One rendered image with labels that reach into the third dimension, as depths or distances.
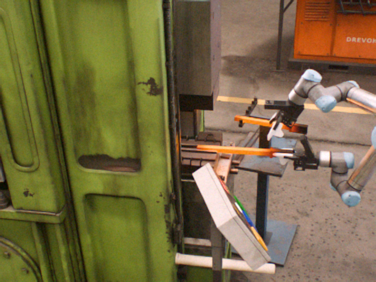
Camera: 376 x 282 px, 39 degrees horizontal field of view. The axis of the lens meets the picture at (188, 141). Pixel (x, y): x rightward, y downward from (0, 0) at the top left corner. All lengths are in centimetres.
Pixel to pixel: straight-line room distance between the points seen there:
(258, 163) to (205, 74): 100
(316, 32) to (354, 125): 134
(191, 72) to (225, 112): 285
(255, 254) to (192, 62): 80
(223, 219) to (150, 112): 50
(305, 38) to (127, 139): 395
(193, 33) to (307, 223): 196
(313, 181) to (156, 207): 208
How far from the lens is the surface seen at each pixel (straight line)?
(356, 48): 592
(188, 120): 277
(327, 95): 228
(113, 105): 212
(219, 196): 193
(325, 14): 579
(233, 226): 186
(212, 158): 250
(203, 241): 274
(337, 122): 496
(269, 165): 304
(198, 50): 216
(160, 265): 247
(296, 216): 378
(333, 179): 258
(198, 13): 211
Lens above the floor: 234
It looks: 31 degrees down
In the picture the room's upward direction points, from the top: 2 degrees counter-clockwise
